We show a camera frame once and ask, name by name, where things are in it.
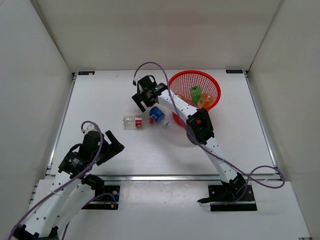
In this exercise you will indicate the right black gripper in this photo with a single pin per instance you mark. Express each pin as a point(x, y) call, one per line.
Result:
point(138, 98)

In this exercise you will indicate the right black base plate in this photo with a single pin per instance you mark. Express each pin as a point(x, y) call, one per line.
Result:
point(221, 200)

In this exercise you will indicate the right black corner label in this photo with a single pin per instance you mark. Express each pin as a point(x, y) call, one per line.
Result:
point(234, 71)

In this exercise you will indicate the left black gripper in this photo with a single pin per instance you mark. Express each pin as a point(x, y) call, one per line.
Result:
point(116, 147)

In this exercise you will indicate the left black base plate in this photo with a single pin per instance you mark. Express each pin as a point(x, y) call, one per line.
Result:
point(106, 198)

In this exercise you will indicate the aluminium table rail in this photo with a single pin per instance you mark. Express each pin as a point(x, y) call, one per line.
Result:
point(159, 152)

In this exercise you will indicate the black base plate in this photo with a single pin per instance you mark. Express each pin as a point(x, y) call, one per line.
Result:
point(221, 200)
point(106, 198)

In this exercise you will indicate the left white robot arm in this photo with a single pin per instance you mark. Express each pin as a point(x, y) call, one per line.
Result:
point(72, 188)

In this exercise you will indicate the green soda bottle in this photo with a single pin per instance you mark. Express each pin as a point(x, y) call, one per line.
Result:
point(196, 93)

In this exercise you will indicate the orange juice bottle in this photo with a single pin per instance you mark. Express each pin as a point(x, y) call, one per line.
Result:
point(188, 101)
point(205, 101)

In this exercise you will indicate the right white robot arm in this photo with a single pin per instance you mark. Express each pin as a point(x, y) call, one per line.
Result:
point(199, 131)

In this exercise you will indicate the black corner label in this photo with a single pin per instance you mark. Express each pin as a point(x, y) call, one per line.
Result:
point(86, 73)
point(234, 71)

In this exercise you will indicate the blue label clear bottle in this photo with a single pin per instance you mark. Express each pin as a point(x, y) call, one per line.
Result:
point(159, 116)

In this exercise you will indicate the red plastic mesh bin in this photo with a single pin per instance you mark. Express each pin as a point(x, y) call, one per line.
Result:
point(181, 83)

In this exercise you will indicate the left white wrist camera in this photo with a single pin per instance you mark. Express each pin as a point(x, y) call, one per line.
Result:
point(88, 129)

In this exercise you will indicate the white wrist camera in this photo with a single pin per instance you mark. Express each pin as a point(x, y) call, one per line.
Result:
point(135, 81)
point(88, 129)

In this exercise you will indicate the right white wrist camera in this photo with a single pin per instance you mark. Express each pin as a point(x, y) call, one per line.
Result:
point(135, 81)

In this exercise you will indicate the left black corner label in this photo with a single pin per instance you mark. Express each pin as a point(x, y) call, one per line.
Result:
point(86, 73)

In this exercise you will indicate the red label clear bottle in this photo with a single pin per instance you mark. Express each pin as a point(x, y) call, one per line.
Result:
point(137, 122)

